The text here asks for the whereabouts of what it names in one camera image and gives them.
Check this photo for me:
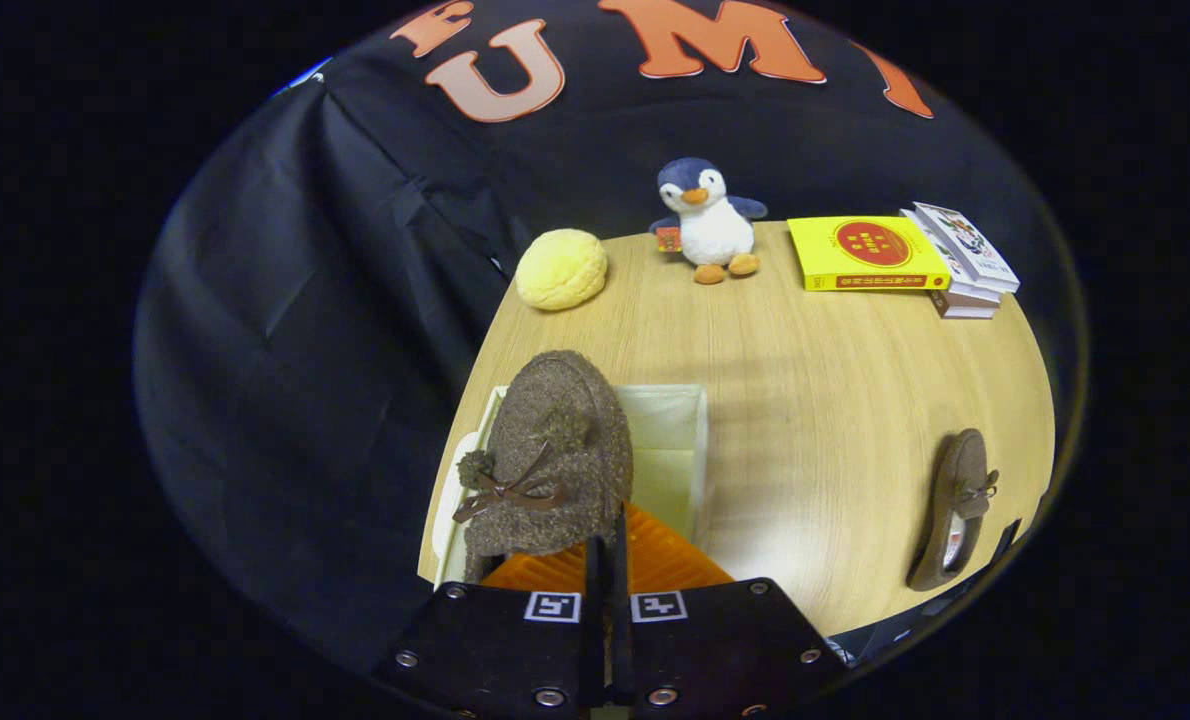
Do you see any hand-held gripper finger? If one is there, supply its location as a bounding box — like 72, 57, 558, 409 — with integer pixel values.
370, 537, 608, 720
607, 503, 853, 720

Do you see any cream fabric storage box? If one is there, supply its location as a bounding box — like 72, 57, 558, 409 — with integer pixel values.
433, 384, 709, 586

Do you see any brown fuzzy shoe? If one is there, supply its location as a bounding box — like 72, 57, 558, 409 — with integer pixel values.
452, 350, 635, 584
906, 429, 1001, 592

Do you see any yellow round plush bun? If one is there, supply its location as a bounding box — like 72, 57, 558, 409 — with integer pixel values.
515, 229, 609, 311

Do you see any penguin plush toy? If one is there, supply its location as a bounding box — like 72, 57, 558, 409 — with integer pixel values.
649, 157, 769, 286

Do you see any yellow book with red circle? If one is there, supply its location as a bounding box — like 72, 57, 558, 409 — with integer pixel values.
787, 215, 953, 293

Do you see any brown-edged book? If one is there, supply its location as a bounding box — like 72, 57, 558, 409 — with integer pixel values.
930, 290, 999, 320

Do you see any white illustrated book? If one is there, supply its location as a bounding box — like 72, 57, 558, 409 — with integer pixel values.
912, 202, 1021, 294

